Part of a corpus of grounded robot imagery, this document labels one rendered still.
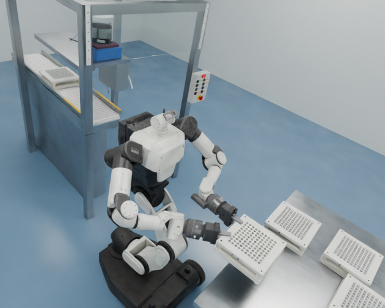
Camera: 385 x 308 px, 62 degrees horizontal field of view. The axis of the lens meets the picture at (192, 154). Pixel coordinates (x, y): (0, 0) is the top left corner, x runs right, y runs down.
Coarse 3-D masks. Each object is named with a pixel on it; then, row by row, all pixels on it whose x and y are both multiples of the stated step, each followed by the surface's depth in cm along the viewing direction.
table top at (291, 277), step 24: (312, 216) 196; (336, 216) 199; (312, 240) 180; (360, 240) 186; (288, 264) 163; (312, 264) 166; (384, 264) 175; (216, 288) 145; (240, 288) 147; (264, 288) 149; (288, 288) 152; (312, 288) 154; (336, 288) 156; (384, 288) 161
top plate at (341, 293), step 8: (344, 280) 152; (352, 280) 153; (344, 288) 149; (368, 288) 151; (336, 296) 144; (344, 296) 145; (360, 296) 147; (376, 296) 148; (336, 304) 141; (376, 304) 145
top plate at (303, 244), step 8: (280, 208) 186; (288, 208) 187; (296, 208) 188; (272, 216) 179; (272, 224) 174; (296, 224) 177; (304, 224) 178; (312, 224) 179; (320, 224) 181; (280, 232) 171; (288, 232) 171; (312, 232) 174; (296, 240) 168; (304, 240) 169; (304, 248) 165
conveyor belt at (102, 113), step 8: (24, 56) 298; (32, 56) 301; (40, 56) 304; (32, 64) 287; (40, 64) 290; (48, 64) 293; (64, 88) 262; (72, 88) 264; (64, 96) 251; (72, 96) 254; (96, 104) 249; (104, 104) 252; (96, 112) 240; (104, 112) 242; (112, 112) 244; (96, 120) 232; (104, 120) 236; (112, 120) 241
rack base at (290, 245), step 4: (268, 228) 178; (272, 232) 176; (276, 232) 176; (280, 236) 174; (284, 240) 172; (288, 240) 173; (288, 244) 171; (292, 244) 171; (292, 248) 170; (296, 248) 169; (296, 252) 169; (300, 252) 168
